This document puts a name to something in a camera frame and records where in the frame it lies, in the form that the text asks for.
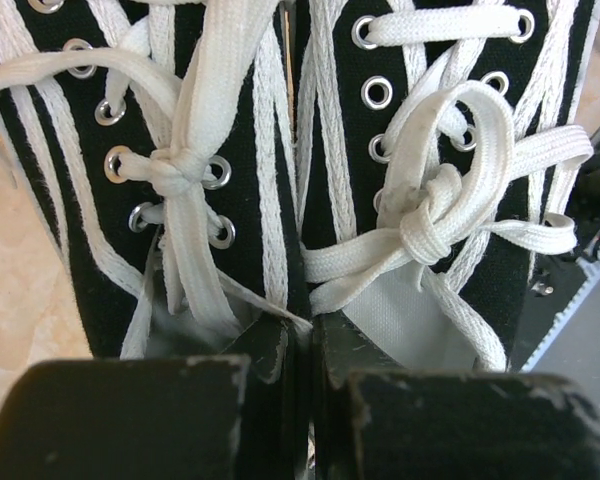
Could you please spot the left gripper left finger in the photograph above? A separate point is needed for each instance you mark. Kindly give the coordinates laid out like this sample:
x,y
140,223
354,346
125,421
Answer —
x,y
235,415

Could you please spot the black white sneaker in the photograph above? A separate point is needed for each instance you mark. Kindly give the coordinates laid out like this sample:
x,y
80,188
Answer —
x,y
155,138
437,151

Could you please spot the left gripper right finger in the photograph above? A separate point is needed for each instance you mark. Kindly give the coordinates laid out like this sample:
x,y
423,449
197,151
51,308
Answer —
x,y
376,420

